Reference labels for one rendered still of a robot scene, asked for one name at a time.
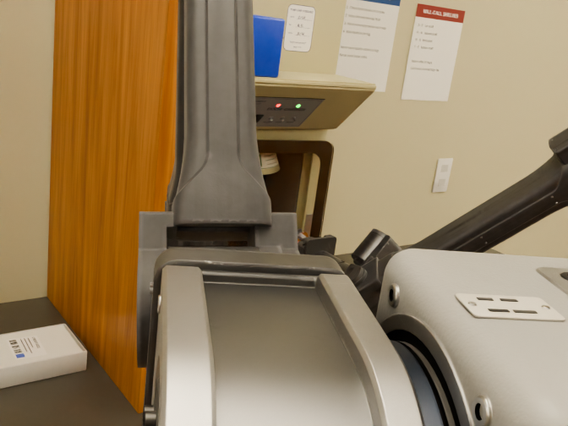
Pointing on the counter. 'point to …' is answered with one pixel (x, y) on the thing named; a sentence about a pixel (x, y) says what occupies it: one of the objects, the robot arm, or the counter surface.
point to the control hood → (361, 89)
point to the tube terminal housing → (330, 40)
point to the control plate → (264, 106)
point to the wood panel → (108, 166)
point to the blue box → (267, 45)
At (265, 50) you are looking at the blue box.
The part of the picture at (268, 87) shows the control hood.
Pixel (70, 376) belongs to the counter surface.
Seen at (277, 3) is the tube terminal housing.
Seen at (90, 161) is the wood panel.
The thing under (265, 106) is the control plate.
